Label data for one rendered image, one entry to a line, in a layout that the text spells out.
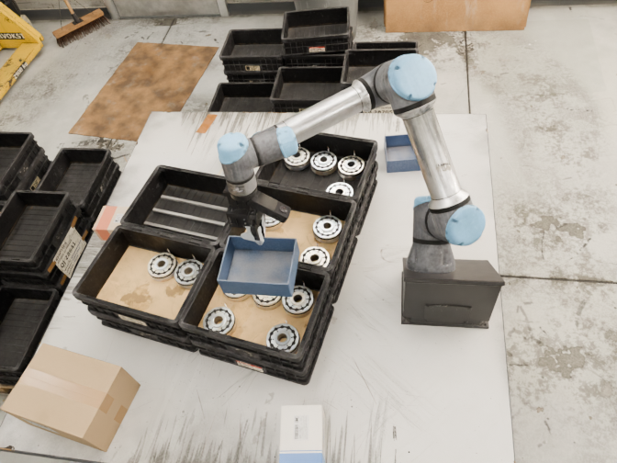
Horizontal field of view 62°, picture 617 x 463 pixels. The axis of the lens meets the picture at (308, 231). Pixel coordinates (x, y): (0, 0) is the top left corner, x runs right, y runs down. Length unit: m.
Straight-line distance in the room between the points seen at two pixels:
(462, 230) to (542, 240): 1.51
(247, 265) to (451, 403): 0.74
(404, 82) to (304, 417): 0.97
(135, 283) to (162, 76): 2.57
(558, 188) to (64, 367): 2.57
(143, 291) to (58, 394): 0.40
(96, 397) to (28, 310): 1.18
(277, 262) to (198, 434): 0.60
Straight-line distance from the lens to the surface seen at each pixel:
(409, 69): 1.35
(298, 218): 1.87
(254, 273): 1.48
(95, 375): 1.74
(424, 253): 1.58
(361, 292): 1.83
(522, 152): 3.33
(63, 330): 2.09
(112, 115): 4.04
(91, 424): 1.70
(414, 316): 1.73
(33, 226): 2.80
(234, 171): 1.26
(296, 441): 1.56
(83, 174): 3.08
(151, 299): 1.83
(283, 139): 1.27
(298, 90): 3.13
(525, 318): 2.66
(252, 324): 1.67
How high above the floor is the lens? 2.29
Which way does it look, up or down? 53 degrees down
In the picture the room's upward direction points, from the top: 11 degrees counter-clockwise
